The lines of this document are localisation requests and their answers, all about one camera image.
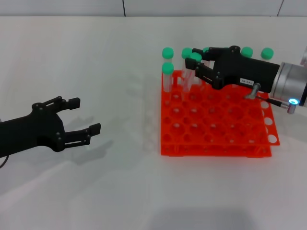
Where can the orange plastic test tube rack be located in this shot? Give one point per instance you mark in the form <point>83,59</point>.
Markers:
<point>216,122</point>

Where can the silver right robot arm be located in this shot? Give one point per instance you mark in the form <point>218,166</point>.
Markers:
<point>290,79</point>

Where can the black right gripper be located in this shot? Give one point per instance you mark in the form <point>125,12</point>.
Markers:
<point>247,72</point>

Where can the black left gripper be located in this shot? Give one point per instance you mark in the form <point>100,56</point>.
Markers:
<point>31,131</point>

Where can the clear test tube green cap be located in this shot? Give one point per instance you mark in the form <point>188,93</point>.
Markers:
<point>267,53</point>
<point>205,49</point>
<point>247,51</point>
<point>186,52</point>
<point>168,52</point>
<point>195,57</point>
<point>168,68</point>

